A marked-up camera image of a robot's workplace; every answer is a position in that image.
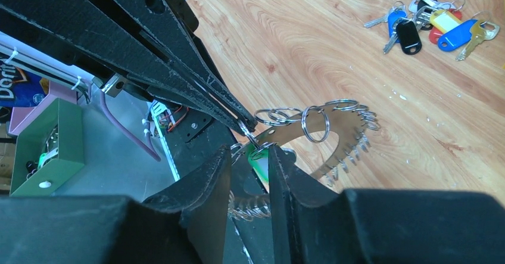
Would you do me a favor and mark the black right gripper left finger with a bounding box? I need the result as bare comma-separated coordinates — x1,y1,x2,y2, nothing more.
1,145,232,263

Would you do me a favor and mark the keyring chain with green tag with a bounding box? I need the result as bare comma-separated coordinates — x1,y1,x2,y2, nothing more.
226,98,382,222

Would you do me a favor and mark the pile of tagged keys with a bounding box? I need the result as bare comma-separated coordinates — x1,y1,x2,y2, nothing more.
363,0,501,61

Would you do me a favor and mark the pink box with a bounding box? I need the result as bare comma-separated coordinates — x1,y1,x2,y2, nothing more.
8,81,77,136

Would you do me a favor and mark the green key tag with ring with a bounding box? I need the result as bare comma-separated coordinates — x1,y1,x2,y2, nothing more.
232,120,273,184

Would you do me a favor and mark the green open box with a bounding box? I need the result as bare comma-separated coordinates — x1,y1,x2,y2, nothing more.
10,98,84,197

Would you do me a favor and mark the blue Doritos chip bag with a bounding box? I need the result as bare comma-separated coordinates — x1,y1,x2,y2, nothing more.
1,55,49,107

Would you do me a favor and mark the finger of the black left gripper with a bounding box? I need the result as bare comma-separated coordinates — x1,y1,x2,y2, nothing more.
112,0,257,132
0,0,247,136

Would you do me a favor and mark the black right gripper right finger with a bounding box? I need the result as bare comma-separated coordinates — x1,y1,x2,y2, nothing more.
268,145,504,263

